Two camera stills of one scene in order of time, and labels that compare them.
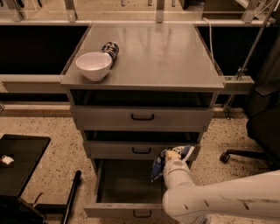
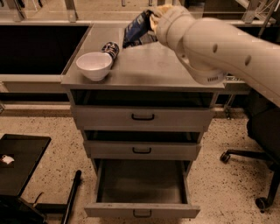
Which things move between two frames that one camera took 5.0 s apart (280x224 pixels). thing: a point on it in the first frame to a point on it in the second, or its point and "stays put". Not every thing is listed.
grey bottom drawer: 124,189 stays put
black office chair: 263,102 stays put
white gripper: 174,166 to 164,21
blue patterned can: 112,48 stays put
